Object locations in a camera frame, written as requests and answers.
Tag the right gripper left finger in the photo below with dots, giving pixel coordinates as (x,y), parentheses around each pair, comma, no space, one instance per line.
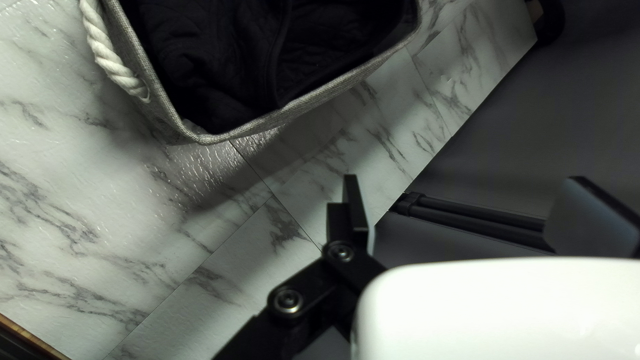
(320,295)

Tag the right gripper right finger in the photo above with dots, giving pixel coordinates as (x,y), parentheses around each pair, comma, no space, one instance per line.
(595,220)

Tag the black sweatshirt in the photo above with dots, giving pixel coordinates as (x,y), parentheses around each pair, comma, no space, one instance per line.
(225,55)

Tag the black frame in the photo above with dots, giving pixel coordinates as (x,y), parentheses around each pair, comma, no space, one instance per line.
(475,217)

